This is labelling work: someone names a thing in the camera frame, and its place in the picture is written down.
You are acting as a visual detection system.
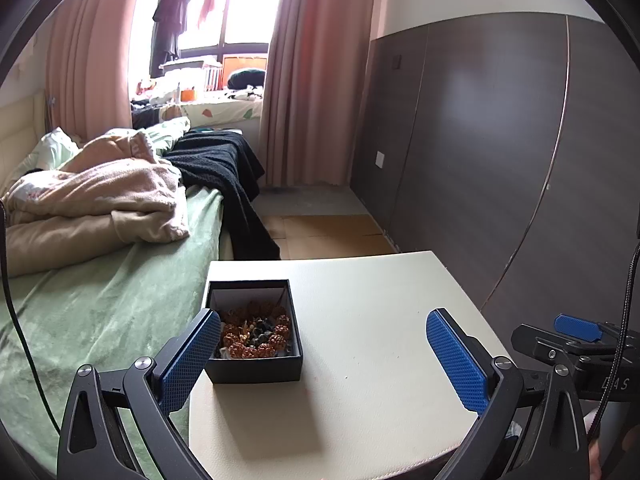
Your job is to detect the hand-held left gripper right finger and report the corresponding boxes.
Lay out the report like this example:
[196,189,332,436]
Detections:
[425,308,601,480]

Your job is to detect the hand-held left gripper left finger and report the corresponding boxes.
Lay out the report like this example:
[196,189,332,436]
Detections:
[57,308,223,480]

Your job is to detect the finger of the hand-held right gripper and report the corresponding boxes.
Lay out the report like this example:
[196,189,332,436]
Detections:
[512,313,640,359]

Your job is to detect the brown rudraksha bead bracelet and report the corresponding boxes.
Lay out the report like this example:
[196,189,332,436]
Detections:
[217,300,293,359]

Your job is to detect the black jewelry box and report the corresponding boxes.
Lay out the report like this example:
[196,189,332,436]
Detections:
[204,278,305,384]

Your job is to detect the dark multicolour bead bracelet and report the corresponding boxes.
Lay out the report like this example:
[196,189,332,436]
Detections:
[248,317,281,351]

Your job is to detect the green bed sheet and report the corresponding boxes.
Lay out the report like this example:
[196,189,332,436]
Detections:
[0,185,226,476]

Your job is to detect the cardboard floor sheet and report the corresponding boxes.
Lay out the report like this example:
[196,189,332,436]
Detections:
[262,214,396,261]

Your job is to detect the beige fleece blanket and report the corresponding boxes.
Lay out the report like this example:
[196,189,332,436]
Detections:
[0,132,191,278]

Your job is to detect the black blanket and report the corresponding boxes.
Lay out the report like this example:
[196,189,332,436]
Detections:
[162,130,281,261]

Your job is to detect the pale green printed quilt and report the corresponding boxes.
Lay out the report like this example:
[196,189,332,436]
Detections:
[20,116,192,176]

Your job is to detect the dark clothes pile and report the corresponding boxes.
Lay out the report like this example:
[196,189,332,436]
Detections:
[131,102,176,129]

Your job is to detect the floral window seat cushion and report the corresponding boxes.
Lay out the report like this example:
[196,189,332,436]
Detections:
[177,97,264,126]

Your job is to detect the beige padded headboard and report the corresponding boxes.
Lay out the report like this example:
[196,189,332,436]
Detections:
[0,87,48,196]

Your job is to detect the dark green round bag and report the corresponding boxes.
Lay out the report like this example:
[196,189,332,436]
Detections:
[227,66,267,90]

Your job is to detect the pink curtain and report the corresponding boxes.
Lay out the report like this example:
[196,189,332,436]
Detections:
[45,0,146,141]
[257,0,386,188]

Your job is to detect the orange box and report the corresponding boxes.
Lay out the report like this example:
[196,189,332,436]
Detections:
[222,55,268,86]

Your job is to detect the dark hanging clothes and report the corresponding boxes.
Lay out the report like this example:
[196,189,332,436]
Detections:
[150,0,194,68]

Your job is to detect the window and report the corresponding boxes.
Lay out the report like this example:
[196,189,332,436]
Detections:
[135,0,287,63]

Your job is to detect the braided black cable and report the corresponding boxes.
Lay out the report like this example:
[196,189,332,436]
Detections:
[592,242,640,441]

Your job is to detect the thin black cable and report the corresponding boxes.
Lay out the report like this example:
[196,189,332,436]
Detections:
[0,199,61,433]

